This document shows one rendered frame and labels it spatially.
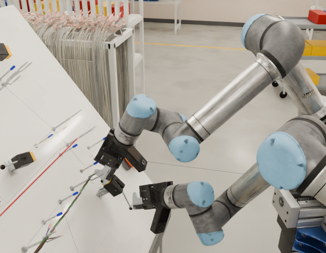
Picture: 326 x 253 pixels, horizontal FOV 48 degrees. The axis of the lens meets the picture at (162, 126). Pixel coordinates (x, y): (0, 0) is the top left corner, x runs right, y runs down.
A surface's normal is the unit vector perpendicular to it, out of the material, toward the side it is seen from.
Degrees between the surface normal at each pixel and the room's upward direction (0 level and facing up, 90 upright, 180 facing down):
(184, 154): 90
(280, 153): 90
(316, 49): 90
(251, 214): 0
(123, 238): 53
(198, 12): 90
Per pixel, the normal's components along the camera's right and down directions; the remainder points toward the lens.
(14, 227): 0.76, -0.44
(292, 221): 0.13, 0.46
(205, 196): 0.65, -0.22
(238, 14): -0.22, 0.45
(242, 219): 0.00, -0.89
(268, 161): -0.74, 0.26
